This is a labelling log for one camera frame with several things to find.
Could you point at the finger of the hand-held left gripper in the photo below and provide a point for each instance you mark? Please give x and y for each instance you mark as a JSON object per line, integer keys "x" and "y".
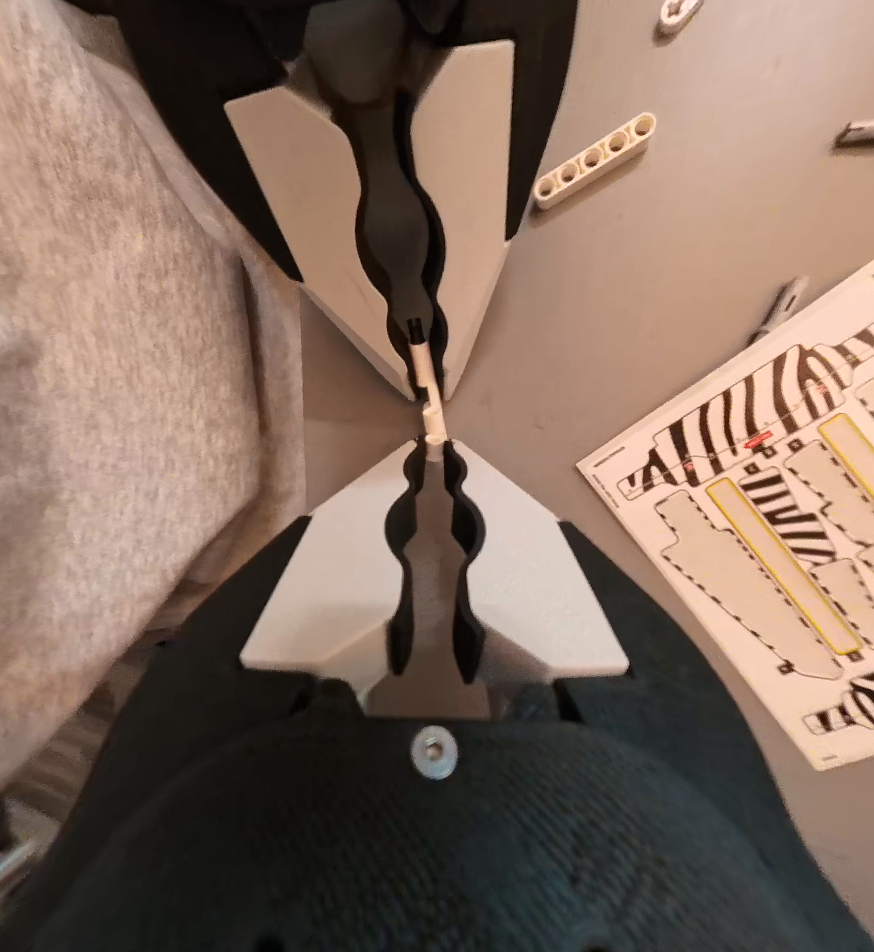
{"x": 474, "y": 186}
{"x": 310, "y": 201}

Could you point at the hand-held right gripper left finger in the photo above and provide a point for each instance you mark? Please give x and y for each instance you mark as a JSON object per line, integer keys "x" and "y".
{"x": 325, "y": 587}

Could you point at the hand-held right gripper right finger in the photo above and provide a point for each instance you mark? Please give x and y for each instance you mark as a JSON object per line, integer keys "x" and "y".
{"x": 541, "y": 595}

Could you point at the white lego connector with pin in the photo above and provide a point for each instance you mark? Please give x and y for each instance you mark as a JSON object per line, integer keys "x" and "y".
{"x": 422, "y": 364}

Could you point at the small pale lego connector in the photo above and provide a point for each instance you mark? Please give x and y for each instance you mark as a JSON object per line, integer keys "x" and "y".
{"x": 435, "y": 424}

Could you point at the white two-hole lego link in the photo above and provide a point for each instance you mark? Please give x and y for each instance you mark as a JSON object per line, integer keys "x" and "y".
{"x": 676, "y": 11}

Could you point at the white five-hole lego beam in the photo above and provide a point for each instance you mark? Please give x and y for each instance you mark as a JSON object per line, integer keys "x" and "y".
{"x": 593, "y": 158}

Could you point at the zebra print sticker sheet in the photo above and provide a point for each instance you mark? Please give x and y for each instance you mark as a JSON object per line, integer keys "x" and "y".
{"x": 742, "y": 595}

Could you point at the person's grey fleece clothing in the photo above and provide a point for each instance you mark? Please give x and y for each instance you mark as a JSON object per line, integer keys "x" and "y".
{"x": 72, "y": 372}

